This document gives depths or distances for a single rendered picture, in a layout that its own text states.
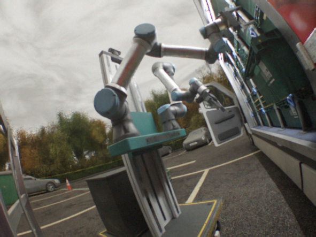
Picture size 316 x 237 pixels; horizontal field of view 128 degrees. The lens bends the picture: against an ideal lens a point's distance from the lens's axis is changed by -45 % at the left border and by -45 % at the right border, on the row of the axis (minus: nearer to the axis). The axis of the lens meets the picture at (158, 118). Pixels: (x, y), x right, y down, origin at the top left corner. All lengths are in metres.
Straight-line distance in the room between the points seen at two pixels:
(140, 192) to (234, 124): 3.43
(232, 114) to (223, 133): 0.59
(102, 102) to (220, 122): 3.50
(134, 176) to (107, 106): 0.48
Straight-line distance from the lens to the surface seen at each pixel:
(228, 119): 3.96
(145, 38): 0.73
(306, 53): 0.53
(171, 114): 1.13
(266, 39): 0.63
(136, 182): 0.90
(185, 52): 0.87
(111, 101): 0.58
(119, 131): 0.69
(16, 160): 0.78
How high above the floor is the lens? 0.91
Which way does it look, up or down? 12 degrees up
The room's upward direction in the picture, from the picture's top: 19 degrees counter-clockwise
